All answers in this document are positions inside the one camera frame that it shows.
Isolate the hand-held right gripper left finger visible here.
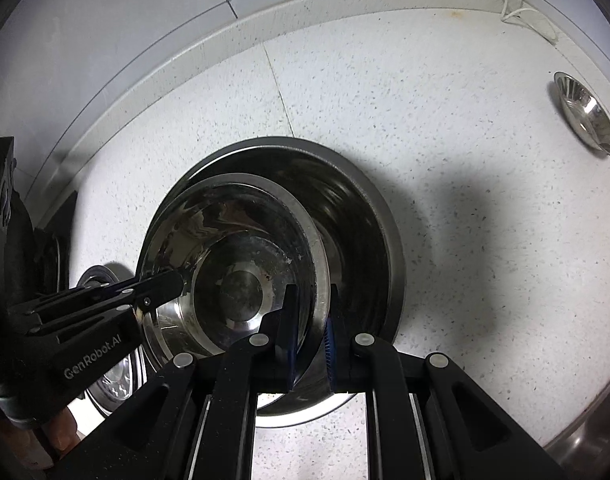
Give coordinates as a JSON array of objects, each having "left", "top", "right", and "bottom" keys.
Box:
[{"left": 50, "top": 284, "right": 302, "bottom": 480}]

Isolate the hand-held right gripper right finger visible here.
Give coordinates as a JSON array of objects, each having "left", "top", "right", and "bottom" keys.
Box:
[{"left": 325, "top": 285, "right": 570, "bottom": 480}]

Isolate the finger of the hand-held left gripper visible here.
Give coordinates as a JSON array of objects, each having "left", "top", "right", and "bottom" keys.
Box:
[{"left": 9, "top": 269, "right": 187, "bottom": 337}]

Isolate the small steel bowl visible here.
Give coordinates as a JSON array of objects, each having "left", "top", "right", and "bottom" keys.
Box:
[
  {"left": 136, "top": 172, "right": 332, "bottom": 359},
  {"left": 553, "top": 71, "right": 610, "bottom": 159}
]

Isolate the large steel bowl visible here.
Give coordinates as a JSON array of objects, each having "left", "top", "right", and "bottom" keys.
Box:
[{"left": 185, "top": 136, "right": 406, "bottom": 429}]

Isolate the person's left hand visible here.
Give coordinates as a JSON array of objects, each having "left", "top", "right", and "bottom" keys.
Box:
[{"left": 10, "top": 404, "right": 81, "bottom": 471}]

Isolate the large steel plate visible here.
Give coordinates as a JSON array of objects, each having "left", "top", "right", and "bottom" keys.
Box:
[{"left": 78, "top": 264, "right": 149, "bottom": 417}]

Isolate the steel sink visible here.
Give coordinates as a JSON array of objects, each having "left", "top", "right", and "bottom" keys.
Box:
[{"left": 541, "top": 399, "right": 610, "bottom": 480}]

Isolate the white power cable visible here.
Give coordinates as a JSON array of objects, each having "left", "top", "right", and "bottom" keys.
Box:
[{"left": 497, "top": 0, "right": 558, "bottom": 44}]

